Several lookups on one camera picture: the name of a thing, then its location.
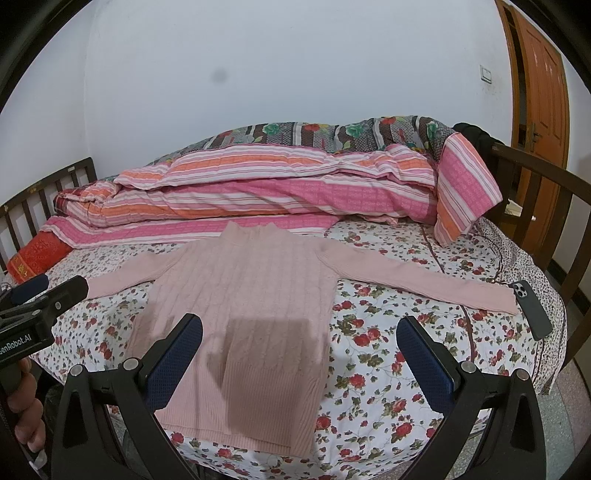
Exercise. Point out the dark wooden footboard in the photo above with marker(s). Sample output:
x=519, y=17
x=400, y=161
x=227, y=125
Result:
x=537, y=197

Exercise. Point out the dark floral blanket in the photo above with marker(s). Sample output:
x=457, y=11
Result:
x=423, y=134

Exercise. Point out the person's left hand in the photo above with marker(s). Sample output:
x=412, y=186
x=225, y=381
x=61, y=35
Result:
x=30, y=428

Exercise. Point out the pink knit sweater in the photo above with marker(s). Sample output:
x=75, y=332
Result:
x=264, y=297

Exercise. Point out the white wall switch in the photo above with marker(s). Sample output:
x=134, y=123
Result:
x=486, y=75

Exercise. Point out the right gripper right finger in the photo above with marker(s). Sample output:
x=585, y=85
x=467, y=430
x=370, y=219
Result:
x=513, y=444

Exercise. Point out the black smartphone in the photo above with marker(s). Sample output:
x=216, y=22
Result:
x=533, y=310

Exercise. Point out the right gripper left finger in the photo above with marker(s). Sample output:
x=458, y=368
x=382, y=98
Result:
x=85, y=444

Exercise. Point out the red pillow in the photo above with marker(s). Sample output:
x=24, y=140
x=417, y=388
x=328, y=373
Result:
x=38, y=256

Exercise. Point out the dark wooden headboard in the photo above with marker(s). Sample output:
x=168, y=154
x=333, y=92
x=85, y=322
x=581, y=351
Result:
x=25, y=213

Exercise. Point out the pink striped quilt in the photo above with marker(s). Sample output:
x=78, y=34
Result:
x=301, y=189

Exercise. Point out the brown wooden door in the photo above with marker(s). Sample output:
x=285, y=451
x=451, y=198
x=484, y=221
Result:
x=540, y=95

